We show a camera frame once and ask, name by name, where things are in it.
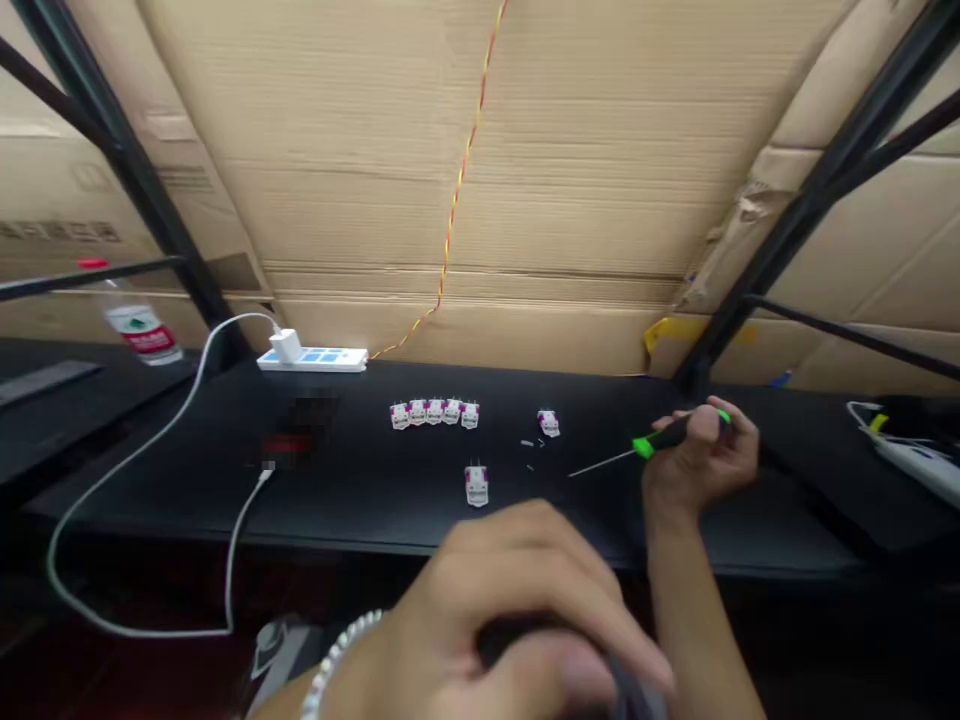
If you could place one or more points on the yellow tape strip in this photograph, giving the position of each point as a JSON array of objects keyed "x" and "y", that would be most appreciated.
[{"x": 667, "y": 330}]

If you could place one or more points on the green and black screwdriver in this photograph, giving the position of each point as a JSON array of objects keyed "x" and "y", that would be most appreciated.
[{"x": 660, "y": 439}]

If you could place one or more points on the grey metal part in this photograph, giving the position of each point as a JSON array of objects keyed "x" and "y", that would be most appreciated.
[{"x": 274, "y": 652}]

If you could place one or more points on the printed cardboard box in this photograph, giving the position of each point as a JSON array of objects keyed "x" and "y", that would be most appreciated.
[{"x": 52, "y": 195}]

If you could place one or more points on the person's left hand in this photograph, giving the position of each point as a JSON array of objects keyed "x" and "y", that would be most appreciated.
[{"x": 495, "y": 570}]

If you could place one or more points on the person's right hand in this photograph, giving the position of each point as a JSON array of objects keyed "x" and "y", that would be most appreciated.
[{"x": 697, "y": 469}]

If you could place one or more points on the black metal frame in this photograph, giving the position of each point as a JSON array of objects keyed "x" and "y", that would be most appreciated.
[
  {"x": 127, "y": 165},
  {"x": 840, "y": 157}
]

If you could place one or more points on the black phone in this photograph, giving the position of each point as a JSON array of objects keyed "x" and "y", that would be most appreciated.
[{"x": 296, "y": 431}]

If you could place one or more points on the white and purple plug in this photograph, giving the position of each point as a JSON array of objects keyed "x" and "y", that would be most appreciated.
[
  {"x": 477, "y": 486},
  {"x": 470, "y": 416},
  {"x": 550, "y": 424},
  {"x": 400, "y": 416},
  {"x": 434, "y": 411},
  {"x": 451, "y": 411},
  {"x": 417, "y": 412}
]

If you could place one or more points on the torn cardboard box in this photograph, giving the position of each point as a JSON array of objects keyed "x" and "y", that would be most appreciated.
[{"x": 885, "y": 247}]

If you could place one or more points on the large flat cardboard sheet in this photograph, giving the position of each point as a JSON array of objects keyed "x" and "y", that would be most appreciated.
[{"x": 585, "y": 150}]

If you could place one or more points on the person's left fingers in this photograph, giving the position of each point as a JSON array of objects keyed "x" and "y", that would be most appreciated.
[{"x": 570, "y": 585}]

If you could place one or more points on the white charger block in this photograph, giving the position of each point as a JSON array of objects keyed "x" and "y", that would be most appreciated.
[{"x": 284, "y": 346}]

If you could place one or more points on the clear bottle with red cap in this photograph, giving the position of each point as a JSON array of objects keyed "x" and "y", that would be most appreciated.
[{"x": 139, "y": 326}]

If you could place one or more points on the white and blue power strip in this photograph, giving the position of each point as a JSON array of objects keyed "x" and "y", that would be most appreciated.
[{"x": 330, "y": 361}]

